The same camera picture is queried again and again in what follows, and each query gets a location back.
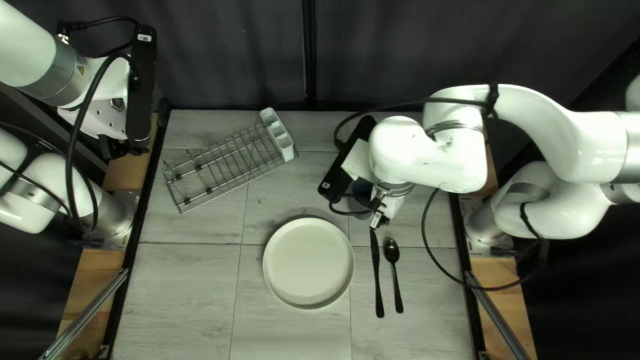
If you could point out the white cutlery holder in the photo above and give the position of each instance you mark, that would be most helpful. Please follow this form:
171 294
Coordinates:
280 135

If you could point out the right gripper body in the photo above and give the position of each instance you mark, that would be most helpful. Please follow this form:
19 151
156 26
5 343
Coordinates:
395 205

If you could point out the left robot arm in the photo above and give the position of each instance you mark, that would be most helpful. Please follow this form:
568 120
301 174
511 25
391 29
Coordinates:
30 45

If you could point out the pale plate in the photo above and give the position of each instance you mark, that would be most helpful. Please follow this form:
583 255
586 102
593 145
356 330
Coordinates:
307 262

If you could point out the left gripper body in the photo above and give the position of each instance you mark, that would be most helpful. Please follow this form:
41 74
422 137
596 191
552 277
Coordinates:
110 100

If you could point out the black knife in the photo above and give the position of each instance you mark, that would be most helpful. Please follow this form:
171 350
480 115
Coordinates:
377 280

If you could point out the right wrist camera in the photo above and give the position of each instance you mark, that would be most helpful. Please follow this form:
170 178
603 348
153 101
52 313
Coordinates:
345 160

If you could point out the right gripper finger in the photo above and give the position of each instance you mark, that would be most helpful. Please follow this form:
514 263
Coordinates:
378 220

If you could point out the dark blue cup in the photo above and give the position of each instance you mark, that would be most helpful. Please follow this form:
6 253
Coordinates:
361 192

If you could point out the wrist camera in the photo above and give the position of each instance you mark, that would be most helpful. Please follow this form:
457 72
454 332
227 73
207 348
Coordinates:
345 160
141 85

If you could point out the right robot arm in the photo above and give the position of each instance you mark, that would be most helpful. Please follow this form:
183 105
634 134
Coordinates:
550 125

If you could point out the black spoon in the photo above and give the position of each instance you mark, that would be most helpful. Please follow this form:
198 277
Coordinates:
392 251

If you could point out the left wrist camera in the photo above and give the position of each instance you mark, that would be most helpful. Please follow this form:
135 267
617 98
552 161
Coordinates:
141 85

